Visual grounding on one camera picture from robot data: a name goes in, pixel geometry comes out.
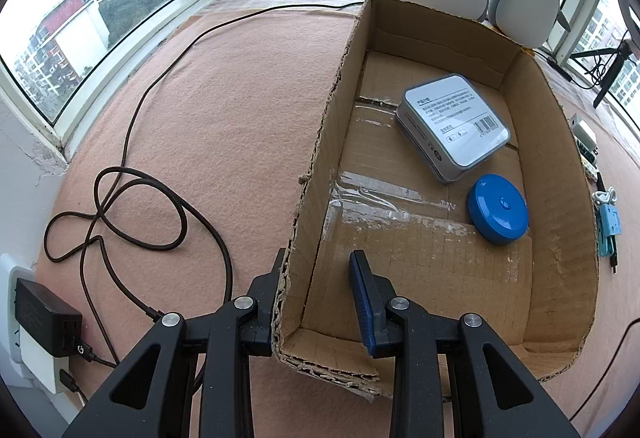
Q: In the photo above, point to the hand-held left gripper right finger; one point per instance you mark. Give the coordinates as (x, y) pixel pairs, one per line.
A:
(361, 303)

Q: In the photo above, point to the black charger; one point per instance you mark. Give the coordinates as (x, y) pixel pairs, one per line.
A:
(42, 318)

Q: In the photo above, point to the blue phone stand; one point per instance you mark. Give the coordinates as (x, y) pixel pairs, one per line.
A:
(609, 220)

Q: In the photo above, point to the black tripod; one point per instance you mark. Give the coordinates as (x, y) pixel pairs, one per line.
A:
(612, 73)

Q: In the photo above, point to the blue round tape measure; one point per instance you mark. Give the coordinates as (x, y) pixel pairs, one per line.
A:
(497, 210)

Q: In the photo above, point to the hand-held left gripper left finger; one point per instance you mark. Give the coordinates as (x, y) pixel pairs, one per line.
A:
(260, 313)

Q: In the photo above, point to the grey tin box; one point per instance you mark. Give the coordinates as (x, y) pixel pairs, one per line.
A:
(450, 118)

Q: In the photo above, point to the cardboard box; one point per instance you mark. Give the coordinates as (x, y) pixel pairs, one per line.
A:
(425, 278)

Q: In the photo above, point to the white power strip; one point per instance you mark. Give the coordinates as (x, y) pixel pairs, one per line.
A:
(35, 365)

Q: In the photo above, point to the white adapter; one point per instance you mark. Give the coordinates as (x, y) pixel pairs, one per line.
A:
(582, 130)

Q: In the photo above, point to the pink felt blanket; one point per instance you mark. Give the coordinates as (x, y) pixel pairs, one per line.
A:
(225, 118)

